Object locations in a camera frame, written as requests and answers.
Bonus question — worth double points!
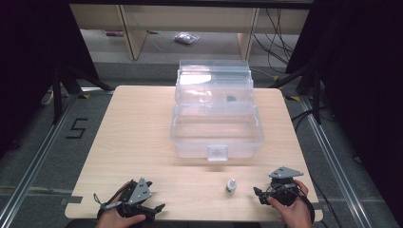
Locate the small white dropper bottle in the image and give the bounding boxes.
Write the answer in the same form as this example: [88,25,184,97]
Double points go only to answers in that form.
[225,178,238,196]

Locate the white cable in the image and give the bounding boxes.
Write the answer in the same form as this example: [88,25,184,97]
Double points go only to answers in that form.
[40,89,55,106]

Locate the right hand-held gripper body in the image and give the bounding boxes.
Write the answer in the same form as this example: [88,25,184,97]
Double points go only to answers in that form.
[268,166,304,207]

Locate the black hanging cables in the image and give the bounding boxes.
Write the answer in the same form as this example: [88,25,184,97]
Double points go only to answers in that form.
[252,8,297,74]

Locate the grey tape strip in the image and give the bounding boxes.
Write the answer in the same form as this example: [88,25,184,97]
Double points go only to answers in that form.
[59,196,84,206]

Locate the beige wooden desk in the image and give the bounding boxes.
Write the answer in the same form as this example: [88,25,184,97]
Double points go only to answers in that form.
[68,4,311,62]

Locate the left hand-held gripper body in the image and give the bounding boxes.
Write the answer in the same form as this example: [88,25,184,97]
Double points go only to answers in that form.
[116,177,157,220]

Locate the aluminium floor rail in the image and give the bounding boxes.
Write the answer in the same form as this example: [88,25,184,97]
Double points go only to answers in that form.
[298,95,376,228]
[0,93,79,222]

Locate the clear plastic storage box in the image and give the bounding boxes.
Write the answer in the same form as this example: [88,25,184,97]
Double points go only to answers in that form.
[169,59,265,162]

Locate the black floor cable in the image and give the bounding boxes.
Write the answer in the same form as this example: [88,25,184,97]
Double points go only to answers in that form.
[290,108,316,132]

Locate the thin black wrist cord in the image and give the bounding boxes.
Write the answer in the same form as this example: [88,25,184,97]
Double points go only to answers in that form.
[92,193,106,210]

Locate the person's right hand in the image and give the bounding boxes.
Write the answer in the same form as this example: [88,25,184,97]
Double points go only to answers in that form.
[266,179,314,228]

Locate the black curtain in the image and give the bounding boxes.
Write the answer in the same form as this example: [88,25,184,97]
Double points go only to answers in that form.
[0,0,100,160]
[284,0,403,219]

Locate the clear plastic bag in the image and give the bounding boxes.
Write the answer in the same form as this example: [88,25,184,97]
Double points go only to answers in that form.
[173,31,202,46]

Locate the person's left hand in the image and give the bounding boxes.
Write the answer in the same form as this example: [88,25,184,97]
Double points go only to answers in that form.
[95,180,147,228]

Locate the black metal stand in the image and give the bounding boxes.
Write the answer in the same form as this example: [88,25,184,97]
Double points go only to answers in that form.
[51,65,114,125]
[268,61,323,125]

